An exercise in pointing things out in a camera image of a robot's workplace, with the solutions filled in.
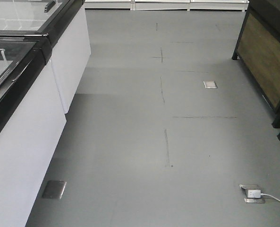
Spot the small steel floor plate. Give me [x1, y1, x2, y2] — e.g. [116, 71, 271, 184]
[203, 80, 218, 89]

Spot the near white chest freezer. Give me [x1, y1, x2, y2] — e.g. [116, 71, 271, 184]
[0, 37, 66, 227]

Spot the white chest freezer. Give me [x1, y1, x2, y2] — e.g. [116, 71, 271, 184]
[0, 37, 66, 227]
[0, 0, 91, 114]

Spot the steel floor socket plate left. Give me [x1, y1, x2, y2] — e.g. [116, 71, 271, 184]
[42, 180, 67, 200]

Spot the steel floor socket plate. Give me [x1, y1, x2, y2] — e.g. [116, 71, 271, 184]
[239, 184, 265, 203]
[42, 180, 67, 200]

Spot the far white chest freezer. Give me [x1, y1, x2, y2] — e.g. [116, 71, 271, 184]
[0, 0, 91, 114]

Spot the steel floor socket plate right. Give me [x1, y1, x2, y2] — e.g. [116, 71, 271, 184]
[239, 184, 265, 203]

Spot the white power adapter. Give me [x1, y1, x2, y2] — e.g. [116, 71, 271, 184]
[245, 189, 261, 199]

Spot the wood panel display stand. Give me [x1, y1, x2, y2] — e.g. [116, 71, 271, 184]
[232, 0, 280, 113]

